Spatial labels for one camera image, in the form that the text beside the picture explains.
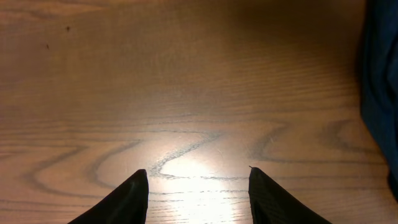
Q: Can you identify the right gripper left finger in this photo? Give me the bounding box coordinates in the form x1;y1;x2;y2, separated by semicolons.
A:
68;169;149;224

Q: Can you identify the navy blue garment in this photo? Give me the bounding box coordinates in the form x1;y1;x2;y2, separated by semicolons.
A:
359;0;397;198

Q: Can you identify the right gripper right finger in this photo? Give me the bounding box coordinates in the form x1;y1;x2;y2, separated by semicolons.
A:
248;167;330;224

